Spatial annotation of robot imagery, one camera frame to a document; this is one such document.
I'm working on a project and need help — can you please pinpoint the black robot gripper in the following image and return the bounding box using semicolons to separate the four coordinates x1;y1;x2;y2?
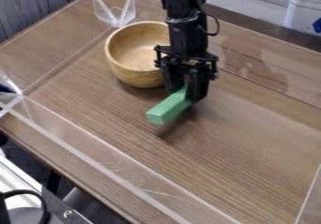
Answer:
154;13;219;103

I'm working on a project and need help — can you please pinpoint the green rectangular block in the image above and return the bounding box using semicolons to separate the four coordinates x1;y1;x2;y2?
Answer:
148;87;192;126

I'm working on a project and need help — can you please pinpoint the brown wooden bowl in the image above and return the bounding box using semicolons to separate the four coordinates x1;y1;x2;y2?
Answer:
105;21;170;88

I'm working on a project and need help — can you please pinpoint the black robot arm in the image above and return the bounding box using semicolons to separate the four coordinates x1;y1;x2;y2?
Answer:
154;0;220;103

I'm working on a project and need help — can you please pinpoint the white bucket in background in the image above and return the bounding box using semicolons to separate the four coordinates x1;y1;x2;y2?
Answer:
284;0;321;37

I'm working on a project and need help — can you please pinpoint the clear acrylic table fence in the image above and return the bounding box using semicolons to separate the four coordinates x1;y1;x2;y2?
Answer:
0;0;321;224

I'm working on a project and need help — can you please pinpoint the clear acrylic corner bracket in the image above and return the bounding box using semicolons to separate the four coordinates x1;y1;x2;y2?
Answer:
92;0;137;27

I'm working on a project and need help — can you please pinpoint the metal bracket with screw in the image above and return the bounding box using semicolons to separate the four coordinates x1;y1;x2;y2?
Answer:
43;192;93;224

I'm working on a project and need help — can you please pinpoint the black cable loop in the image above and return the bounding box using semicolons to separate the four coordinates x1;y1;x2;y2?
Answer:
2;188;51;224

